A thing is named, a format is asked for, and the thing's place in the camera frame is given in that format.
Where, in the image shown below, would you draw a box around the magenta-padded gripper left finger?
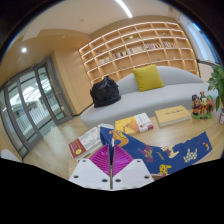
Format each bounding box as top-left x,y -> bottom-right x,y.
68,143 -> 112,192

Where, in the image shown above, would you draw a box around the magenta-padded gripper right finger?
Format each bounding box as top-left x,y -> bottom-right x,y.
112,145 -> 155,192

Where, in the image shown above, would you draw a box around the blue animal-print towel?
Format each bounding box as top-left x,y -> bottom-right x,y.
99,125 -> 213,177

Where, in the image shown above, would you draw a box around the red and white book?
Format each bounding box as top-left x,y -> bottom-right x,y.
68,124 -> 114,160

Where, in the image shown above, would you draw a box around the yellow and white book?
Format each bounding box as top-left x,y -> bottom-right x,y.
114,112 -> 154,137

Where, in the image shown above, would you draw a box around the plain yellow book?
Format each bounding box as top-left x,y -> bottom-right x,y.
154,105 -> 193,128

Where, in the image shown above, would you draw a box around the grey curved sofa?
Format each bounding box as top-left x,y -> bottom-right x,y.
79,65 -> 219,129

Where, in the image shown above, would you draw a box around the black bag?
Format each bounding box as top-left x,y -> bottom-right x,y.
89,75 -> 122,109

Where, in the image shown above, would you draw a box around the glass double doors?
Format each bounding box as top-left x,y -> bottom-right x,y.
0,56 -> 74,159

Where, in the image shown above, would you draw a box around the colourful cartoon figurine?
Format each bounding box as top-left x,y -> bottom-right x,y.
190,91 -> 216,120

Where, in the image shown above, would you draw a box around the yellow cushion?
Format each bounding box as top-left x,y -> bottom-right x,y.
131,64 -> 166,93

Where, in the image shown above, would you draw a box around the green potted plant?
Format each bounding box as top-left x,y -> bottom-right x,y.
207,63 -> 224,113

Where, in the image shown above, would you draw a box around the long ceiling light strip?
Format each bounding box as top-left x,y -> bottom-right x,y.
114,0 -> 134,19

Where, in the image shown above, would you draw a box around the wooden wall shelf unit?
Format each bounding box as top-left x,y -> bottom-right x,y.
78,21 -> 200,87

